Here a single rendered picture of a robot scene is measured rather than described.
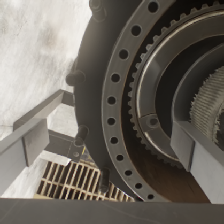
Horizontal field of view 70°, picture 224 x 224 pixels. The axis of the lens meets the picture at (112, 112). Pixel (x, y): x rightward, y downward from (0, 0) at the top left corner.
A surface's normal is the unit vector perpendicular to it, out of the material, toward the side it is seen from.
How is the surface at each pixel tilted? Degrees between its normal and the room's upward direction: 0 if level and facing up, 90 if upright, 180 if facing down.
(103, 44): 90
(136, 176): 90
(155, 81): 90
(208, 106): 173
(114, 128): 90
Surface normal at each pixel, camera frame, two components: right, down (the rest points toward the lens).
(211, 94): -0.92, -0.39
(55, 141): -0.05, 0.39
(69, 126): 0.13, -0.13
